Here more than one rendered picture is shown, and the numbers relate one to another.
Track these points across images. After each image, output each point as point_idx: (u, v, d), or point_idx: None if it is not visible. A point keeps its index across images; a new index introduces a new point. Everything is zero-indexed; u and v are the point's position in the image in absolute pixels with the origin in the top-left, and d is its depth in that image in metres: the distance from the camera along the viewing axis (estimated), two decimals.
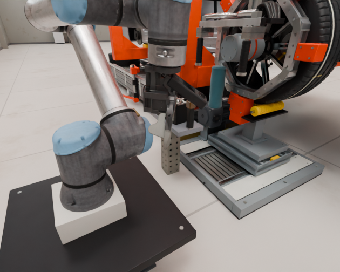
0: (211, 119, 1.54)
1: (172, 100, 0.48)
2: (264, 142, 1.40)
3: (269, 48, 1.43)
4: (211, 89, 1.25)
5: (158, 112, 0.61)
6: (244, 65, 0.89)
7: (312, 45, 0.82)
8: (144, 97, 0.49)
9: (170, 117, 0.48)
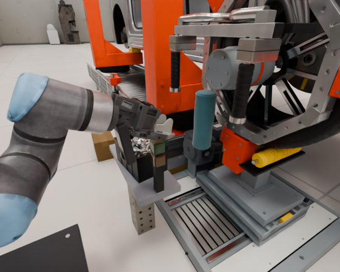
0: (199, 154, 1.15)
1: None
2: (271, 192, 1.02)
3: (278, 61, 1.04)
4: (195, 123, 0.86)
5: (171, 122, 0.54)
6: (242, 106, 0.50)
7: None
8: (135, 100, 0.51)
9: None
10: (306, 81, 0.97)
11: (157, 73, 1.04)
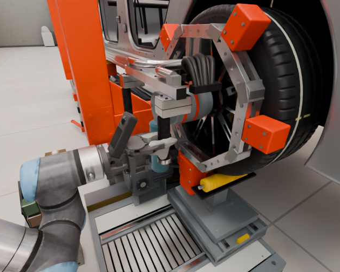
0: (134, 186, 1.12)
1: (133, 153, 0.49)
2: (229, 210, 1.09)
3: None
4: None
5: None
6: None
7: (263, 129, 0.50)
8: (135, 174, 0.53)
9: (155, 149, 0.51)
10: (232, 116, 0.94)
11: (83, 106, 1.00)
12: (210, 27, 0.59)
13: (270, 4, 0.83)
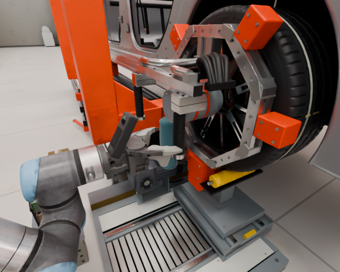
0: (138, 184, 1.13)
1: (133, 153, 0.49)
2: (235, 206, 1.11)
3: None
4: (161, 146, 0.95)
5: (148, 142, 0.63)
6: (178, 146, 0.59)
7: (276, 124, 0.53)
8: (135, 174, 0.53)
9: (149, 154, 0.49)
10: None
11: (88, 105, 1.01)
12: (223, 27, 0.61)
13: (273, 5, 0.84)
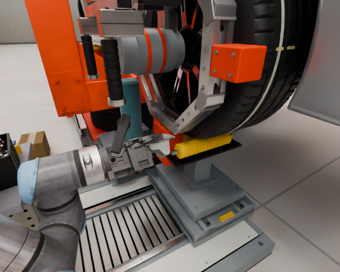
0: None
1: (130, 141, 0.49)
2: (212, 187, 0.98)
3: None
4: (121, 113, 0.82)
5: None
6: (113, 87, 0.46)
7: (232, 48, 0.39)
8: (138, 168, 0.48)
9: (153, 135, 0.51)
10: None
11: (46, 67, 0.89)
12: None
13: None
